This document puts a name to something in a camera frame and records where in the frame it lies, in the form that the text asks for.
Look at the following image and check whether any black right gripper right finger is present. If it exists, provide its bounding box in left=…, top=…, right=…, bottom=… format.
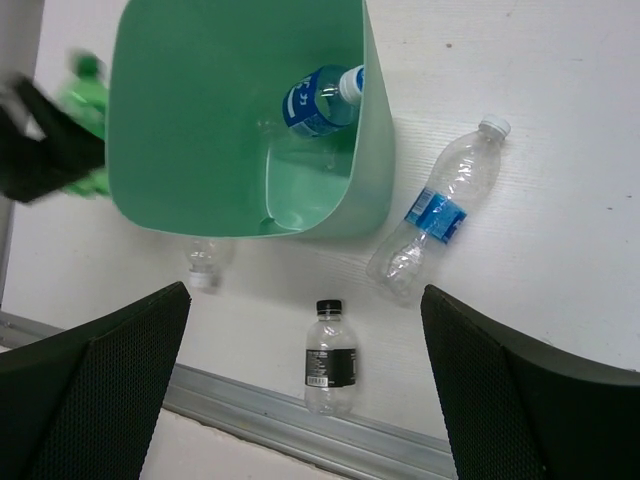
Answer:
left=421, top=285, right=639, bottom=479

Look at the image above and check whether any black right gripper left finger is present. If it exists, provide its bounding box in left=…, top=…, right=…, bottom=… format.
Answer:
left=1, top=282, right=191, bottom=479

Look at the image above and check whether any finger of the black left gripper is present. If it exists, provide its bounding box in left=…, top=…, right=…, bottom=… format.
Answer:
left=1, top=73, right=106, bottom=203

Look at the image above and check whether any green Sprite plastic bottle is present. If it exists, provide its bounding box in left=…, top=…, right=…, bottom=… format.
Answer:
left=54, top=49, right=114, bottom=199

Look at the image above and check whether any clear unlabelled plastic bottle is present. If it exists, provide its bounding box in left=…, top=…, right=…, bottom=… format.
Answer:
left=184, top=237, right=235, bottom=291

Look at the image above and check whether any Aquarius blue label bottle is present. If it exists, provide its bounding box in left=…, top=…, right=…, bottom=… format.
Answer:
left=366, top=115, right=511, bottom=303

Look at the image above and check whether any Pocari Sweat blue bottle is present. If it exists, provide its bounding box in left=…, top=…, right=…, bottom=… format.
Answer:
left=282, top=65, right=365, bottom=137

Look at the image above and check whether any green plastic bin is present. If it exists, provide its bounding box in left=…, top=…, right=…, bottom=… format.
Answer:
left=106, top=1, right=395, bottom=239

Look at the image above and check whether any small black label bottle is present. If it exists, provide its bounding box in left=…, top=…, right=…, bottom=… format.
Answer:
left=304, top=299, right=358, bottom=416

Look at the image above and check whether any aluminium table edge rail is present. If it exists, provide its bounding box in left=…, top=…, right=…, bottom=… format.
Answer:
left=1, top=314, right=454, bottom=479

